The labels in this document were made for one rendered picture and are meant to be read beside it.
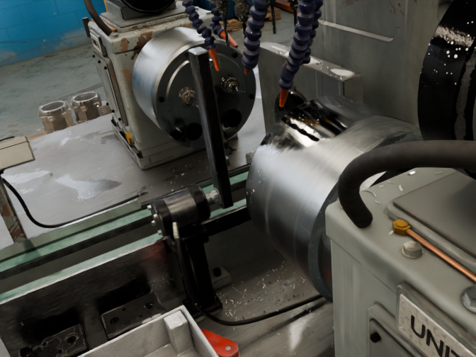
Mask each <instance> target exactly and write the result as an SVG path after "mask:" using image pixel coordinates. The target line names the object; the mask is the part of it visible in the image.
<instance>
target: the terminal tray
mask: <svg viewBox="0 0 476 357"><path fill-rule="evenodd" d="M176 315H178V316H180V317H181V321H180V322H179V323H177V324H173V323H171V318H172V317H173V316H176ZM78 357H219V356H218V355H217V353H216V352H215V350H214V348H213V347H212V346H211V345H210V343H209V341H208V340H207V339H206V337H205V335H204V334H203V333H202V331H201V330H200V328H199V327H198V325H197V324H196V322H195V321H194V319H193V318H192V316H191V315H190V313H189V312H188V310H187V309H186V308H185V306H184V305H182V306H180V307H177V308H176V309H174V310H172V311H170V312H167V313H166V314H163V315H162V316H160V317H157V318H156V319H153V320H152V321H149V322H147V323H145V324H143V325H141V326H139V327H137V328H135V329H133V330H131V331H129V332H127V333H125V334H123V335H121V336H119V337H117V338H115V339H113V340H111V341H108V342H106V343H104V344H102V345H100V346H98V347H96V348H94V349H92V350H90V351H88V352H86V353H84V354H82V355H80V356H78Z"/></svg>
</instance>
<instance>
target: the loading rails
mask: <svg viewBox="0 0 476 357"><path fill-rule="evenodd" d="M250 165H251V163H248V164H245V165H243V166H239V167H237V168H235V169H231V170H229V171H228V172H229V180H230V185H231V189H232V197H233V202H234V205H233V206H232V207H230V208H227V209H222V208H221V206H220V205H219V204H218V203H217V204H213V205H210V219H209V220H206V221H205V222H202V224H203V225H204V227H205V228H206V229H207V231H208V237H209V242H207V243H205V244H204V247H205V253H206V257H207V261H208V267H209V271H210V277H211V281H212V286H213V290H217V289H218V288H221V287H223V286H225V285H228V284H230V283H231V282H232V279H231V275H230V274H229V273H228V271H231V270H232V269H235V268H237V267H239V266H242V265H244V264H247V263H249V262H250V261H253V260H255V259H258V258H260V257H262V256H265V255H267V254H270V253H271V252H273V251H276V250H277V249H276V248H275V247H274V246H273V245H272V244H271V243H270V242H269V241H268V240H267V238H265V236H263V235H262V233H260V231H258V230H257V228H256V227H255V225H254V223H253V222H252V220H251V218H250V215H249V212H248V209H247V201H246V184H247V176H248V173H249V167H250ZM195 184H196V185H198V186H200V187H201V188H202V189H203V192H204V193H205V194H206V193H209V192H211V191H213V189H214V187H213V180H212V177H210V178H207V179H204V180H202V181H199V182H196V183H193V184H191V185H188V186H185V187H183V188H180V189H177V190H175V191H172V192H169V193H165V194H164V195H160V196H157V197H156V198H160V197H162V198H165V197H167V196H170V195H173V194H175V193H178V192H181V191H184V190H185V189H186V188H187V187H189V186H192V185H195ZM156 198H152V199H149V200H146V201H144V202H142V203H139V202H138V199H135V200H132V201H130V202H127V203H124V204H122V205H118V206H116V207H114V208H110V209H107V210H104V211H102V212H99V213H96V214H94V215H91V216H88V217H85V218H83V219H80V220H77V221H74V222H71V223H69V224H66V225H63V226H61V227H58V228H55V229H51V230H50V231H47V232H43V233H41V234H38V235H35V236H33V237H30V238H27V239H24V240H22V241H19V242H16V243H14V244H10V245H8V246H5V247H2V248H0V338H1V340H2V341H3V343H4V346H5V347H6V349H7V351H8V353H9V355H10V356H11V357H19V355H18V351H19V349H22V348H24V347H26V346H29V345H31V344H34V343H35V342H38V341H40V340H43V339H45V338H47V337H49V336H53V335H56V334H58V333H60V332H62V331H64V330H65V329H68V328H70V327H73V326H75V325H77V324H81V325H82V327H83V329H84V332H85V335H86V337H88V336H91V335H93V334H95V333H98V332H100V331H103V330H104V329H103V325H102V323H101V319H100V316H101V315H102V314H103V313H105V312H108V311H110V310H112V309H115V308H117V307H120V306H122V305H125V304H127V303H129V302H131V301H133V300H136V299H138V298H140V297H142V296H145V295H147V294H150V293H152V292H157V295H158V296H159V299H160V300H161V303H162V304H164V303H165V302H168V301H170V300H173V299H174V298H177V297H178V293H180V292H183V291H184V286H183V282H182V279H181V274H180V270H179V265H178V262H177V259H176V255H175V254H174V253H173V251H172V250H171V248H170V246H169V245H168V244H167V242H166V240H165V237H163V236H161V235H158V232H157V231H158V229H157V227H156V225H154V226H153V225H152V221H154V220H153V217H152V214H151V210H148V208H147V206H148V205H149V204H150V201H151V200H154V199H156Z"/></svg>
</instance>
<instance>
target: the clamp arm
mask: <svg viewBox="0 0 476 357"><path fill-rule="evenodd" d="M188 54H189V58H190V63H191V70H192V74H193V81H194V85H195V92H196V96H197V100H198V107H199V111H200V119H201V123H202V127H203V134H204V138H205V145H206V149H207V153H208V161H209V165H210V172H211V176H212V183H213V187H214V189H213V191H211V192H212V193H214V192H215V191H217V193H214V194H213V195H214V197H215V198H216V197H220V199H216V200H215V202H216V204H217V203H218V202H219V203H218V204H219V205H220V206H221V208H222V209H227V208H230V207H232V206H233V205H234V202H233V197H232V189H231V185H230V177H229V172H228V168H227V166H229V165H230V159H229V158H228V157H226V155H225V147H224V142H223V138H222V130H221V125H220V117H219V112H218V107H217V99H216V95H215V87H214V82H213V74H212V69H214V63H213V60H212V59H210V57H209V52H208V51H207V50H205V49H203V48H202V47H196V48H193V49H189V50H188Z"/></svg>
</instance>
